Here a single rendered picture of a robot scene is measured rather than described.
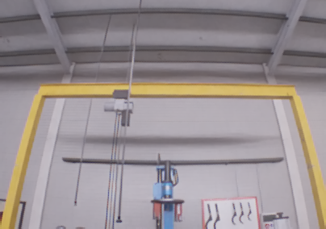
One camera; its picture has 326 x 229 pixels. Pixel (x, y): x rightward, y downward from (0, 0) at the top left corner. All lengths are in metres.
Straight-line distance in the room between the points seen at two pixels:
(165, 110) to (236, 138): 2.28
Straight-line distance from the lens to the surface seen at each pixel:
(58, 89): 4.88
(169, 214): 4.40
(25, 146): 4.50
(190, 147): 6.39
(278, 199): 6.72
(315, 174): 4.40
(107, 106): 4.21
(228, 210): 6.17
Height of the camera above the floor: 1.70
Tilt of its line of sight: 29 degrees up
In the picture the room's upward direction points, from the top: straight up
